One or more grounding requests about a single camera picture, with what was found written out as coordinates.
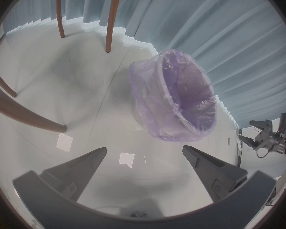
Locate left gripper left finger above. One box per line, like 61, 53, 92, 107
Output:
39, 147, 107, 200

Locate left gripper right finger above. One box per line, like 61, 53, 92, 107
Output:
183, 145, 247, 204

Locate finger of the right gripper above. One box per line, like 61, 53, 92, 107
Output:
238, 135, 256, 150
249, 120, 265, 130

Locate purple plastic bag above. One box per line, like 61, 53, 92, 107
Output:
129, 49, 218, 142

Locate white trash bin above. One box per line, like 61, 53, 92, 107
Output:
132, 53, 217, 140

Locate pale blue curtain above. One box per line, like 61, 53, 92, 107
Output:
2, 0, 286, 128

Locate wooden chair white cushions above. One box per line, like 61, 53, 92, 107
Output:
0, 0, 125, 133

